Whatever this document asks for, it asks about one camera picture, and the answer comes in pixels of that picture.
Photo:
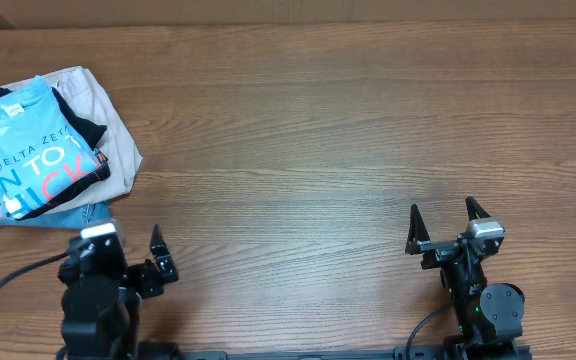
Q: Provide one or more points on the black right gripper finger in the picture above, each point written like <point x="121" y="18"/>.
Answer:
<point x="475" y="210"/>
<point x="418" y="237"/>

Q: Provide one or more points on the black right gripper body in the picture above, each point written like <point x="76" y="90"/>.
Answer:
<point x="439" y="253"/>

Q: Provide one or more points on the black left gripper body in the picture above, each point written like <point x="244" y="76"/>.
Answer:
<point x="144" y="280"/>

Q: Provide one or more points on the light blue t-shirt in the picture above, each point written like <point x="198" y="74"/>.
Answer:
<point x="28" y="150"/>

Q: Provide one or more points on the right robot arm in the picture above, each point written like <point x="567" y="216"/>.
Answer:
<point x="489" y="316"/>

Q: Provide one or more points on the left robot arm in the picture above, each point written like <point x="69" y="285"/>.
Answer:
<point x="104" y="295"/>

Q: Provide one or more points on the light blue bottom garment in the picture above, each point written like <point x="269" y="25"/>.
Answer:
<point x="74" y="219"/>

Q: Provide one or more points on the black folded garment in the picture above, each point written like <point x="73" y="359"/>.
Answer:
<point x="85" y="130"/>

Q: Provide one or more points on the beige folded garment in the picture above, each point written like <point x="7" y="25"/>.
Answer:
<point x="62" y="145"/>

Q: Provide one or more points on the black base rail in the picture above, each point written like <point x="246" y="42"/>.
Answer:
<point x="313" y="354"/>

